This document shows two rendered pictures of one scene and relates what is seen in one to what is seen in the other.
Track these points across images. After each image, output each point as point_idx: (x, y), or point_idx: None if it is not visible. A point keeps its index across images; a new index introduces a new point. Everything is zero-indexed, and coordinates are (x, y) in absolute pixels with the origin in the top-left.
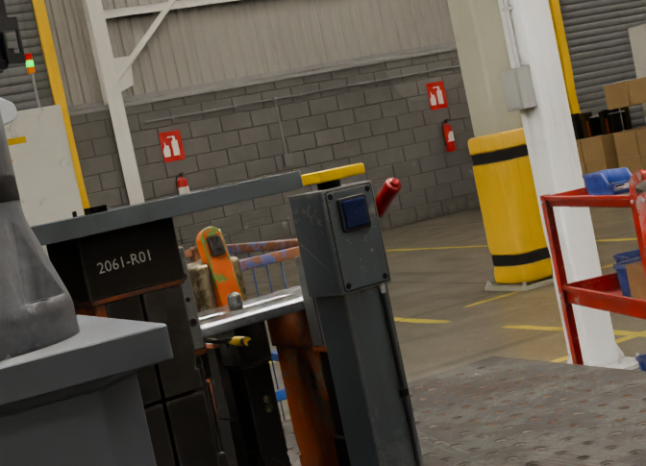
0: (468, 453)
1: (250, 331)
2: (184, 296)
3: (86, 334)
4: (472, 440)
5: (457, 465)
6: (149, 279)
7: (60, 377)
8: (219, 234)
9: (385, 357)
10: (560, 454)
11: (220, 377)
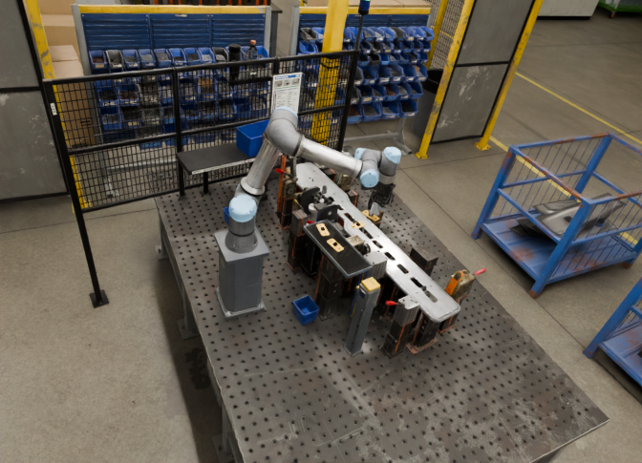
0: (453, 379)
1: None
2: (369, 271)
3: (235, 254)
4: (467, 383)
5: (440, 373)
6: (329, 261)
7: (222, 254)
8: (459, 276)
9: (357, 318)
10: (435, 400)
11: None
